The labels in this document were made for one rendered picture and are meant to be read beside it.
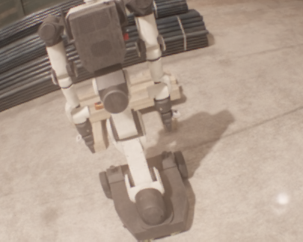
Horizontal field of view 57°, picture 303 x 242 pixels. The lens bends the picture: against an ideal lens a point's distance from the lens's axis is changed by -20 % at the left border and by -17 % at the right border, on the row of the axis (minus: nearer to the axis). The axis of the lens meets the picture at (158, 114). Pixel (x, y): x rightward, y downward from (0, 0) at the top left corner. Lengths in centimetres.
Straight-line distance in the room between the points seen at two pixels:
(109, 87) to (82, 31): 30
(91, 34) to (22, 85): 278
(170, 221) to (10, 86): 286
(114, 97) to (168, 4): 261
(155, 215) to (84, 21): 105
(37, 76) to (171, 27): 172
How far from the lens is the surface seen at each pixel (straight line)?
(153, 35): 148
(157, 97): 169
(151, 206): 170
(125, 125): 177
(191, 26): 390
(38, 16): 433
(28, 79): 395
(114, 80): 143
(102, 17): 128
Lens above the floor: 162
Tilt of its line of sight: 33 degrees down
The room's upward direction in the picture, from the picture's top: 14 degrees counter-clockwise
